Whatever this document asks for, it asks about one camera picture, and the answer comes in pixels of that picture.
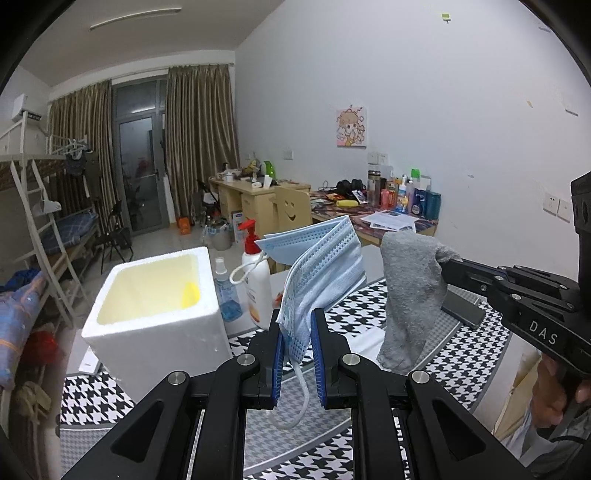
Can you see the black bag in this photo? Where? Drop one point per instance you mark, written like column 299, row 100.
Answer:
column 351, row 188

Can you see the blue face mask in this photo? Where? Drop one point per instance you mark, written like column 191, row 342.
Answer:
column 323, row 272

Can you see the yellow scalloped sponge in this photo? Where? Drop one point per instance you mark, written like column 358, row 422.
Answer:
column 191, row 295

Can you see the light wooden desk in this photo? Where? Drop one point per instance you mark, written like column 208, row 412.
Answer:
column 240, row 203

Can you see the white remote control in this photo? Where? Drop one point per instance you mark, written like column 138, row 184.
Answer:
column 90, row 362

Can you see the hanging dark clothes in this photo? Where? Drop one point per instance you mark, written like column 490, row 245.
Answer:
column 76, row 166

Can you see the wooden smiley chair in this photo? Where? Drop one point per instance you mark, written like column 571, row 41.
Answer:
column 291, row 205

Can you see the blue patterned quilt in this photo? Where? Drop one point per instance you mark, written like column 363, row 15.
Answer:
column 18, row 323

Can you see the white bed ladder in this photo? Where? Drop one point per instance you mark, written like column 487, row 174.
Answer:
column 39, row 221

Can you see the white double wall socket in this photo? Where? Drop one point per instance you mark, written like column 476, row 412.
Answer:
column 377, row 158

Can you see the brown curtain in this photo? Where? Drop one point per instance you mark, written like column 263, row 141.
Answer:
column 203, row 138
column 87, row 152

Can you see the houndstooth table mat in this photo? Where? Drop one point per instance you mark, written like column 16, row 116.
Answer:
column 461, row 360

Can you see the row of toiletry bottles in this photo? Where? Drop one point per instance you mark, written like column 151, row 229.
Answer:
column 411, row 198

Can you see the cardboard box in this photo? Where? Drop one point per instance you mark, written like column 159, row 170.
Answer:
column 521, row 406

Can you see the white metal bunk bed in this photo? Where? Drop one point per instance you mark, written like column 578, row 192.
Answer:
column 27, row 161
column 69, row 228

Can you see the white wall switch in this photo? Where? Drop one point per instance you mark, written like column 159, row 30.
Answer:
column 557, row 206

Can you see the beige cloth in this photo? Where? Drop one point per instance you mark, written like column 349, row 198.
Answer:
column 32, row 397

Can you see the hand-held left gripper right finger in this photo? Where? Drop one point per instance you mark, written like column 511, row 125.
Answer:
column 317, row 360

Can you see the blue spray bottle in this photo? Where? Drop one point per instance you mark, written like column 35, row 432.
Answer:
column 228, row 307

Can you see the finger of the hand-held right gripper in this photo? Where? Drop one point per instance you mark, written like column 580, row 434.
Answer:
column 545, row 282
column 480, row 281

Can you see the person's right hand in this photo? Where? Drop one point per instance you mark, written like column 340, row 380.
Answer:
column 549, row 397

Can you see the printed paper sheets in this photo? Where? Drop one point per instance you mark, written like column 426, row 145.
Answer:
column 390, row 220

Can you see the cartoon wall poster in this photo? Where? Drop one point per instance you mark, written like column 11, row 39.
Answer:
column 352, row 127

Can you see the orange floor item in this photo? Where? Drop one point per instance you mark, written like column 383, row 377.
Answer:
column 183, row 226

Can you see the ceiling tube light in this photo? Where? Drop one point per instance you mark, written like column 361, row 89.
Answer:
column 136, row 17

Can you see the grey sock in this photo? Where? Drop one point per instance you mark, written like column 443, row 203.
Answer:
column 406, row 295

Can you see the white box blue label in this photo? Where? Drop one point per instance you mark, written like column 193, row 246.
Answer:
column 238, row 226

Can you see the wooden desk with patterned cover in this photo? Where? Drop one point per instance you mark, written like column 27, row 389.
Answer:
column 369, row 237

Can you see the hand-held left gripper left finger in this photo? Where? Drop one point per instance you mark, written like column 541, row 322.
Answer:
column 278, row 369

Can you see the white air conditioner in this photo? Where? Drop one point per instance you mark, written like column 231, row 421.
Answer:
column 25, row 108

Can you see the red bag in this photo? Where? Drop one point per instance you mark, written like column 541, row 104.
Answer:
column 41, row 348

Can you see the black folding chair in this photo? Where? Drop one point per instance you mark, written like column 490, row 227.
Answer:
column 115, row 235
column 205, row 198

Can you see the green plastic bottle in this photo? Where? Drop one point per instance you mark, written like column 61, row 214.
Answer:
column 268, row 170

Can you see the white foam box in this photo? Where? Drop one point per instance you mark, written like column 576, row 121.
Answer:
column 152, row 350

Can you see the yellow tube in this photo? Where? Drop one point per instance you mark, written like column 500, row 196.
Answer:
column 347, row 203

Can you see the grey floor bucket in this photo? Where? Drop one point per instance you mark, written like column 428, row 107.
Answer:
column 219, row 237

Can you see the white pump bottle red top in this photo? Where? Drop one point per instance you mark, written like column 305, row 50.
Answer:
column 256, row 295

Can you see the glass balcony door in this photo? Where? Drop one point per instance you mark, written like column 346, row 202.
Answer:
column 138, row 161

